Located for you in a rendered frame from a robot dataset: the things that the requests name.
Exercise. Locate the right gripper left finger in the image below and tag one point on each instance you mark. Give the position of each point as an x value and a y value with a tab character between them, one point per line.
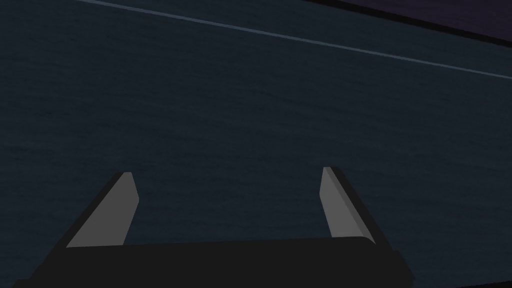
108	216

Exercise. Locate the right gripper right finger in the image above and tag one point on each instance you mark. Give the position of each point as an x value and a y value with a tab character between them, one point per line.
344	212

